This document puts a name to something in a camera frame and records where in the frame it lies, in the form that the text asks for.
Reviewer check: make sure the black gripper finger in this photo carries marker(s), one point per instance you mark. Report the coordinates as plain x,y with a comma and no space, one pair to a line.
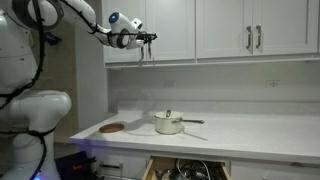
142,54
150,50

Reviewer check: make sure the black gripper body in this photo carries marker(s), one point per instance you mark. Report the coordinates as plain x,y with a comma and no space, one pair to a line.
142,37

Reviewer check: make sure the door cabinet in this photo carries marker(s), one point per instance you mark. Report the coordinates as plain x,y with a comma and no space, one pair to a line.
123,17
173,21

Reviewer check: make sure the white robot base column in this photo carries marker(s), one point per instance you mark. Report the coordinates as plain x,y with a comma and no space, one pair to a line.
33,147

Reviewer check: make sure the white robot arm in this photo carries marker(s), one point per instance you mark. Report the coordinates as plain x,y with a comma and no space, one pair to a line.
83,16

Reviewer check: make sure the open wooden drawer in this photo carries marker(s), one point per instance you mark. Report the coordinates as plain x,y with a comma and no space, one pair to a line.
164,168

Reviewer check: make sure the cream saucepan with lid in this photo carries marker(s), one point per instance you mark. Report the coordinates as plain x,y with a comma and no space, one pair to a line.
171,122

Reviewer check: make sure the white lower drawer front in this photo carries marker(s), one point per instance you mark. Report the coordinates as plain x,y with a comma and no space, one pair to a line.
134,163

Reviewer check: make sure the white light switch plate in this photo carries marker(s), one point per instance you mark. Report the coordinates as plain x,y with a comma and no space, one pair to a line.
169,84

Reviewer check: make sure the silver drawer bar handle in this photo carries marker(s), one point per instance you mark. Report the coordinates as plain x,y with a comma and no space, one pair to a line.
111,166

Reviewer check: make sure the white wall power outlet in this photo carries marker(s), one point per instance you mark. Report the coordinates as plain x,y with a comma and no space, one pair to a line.
272,83

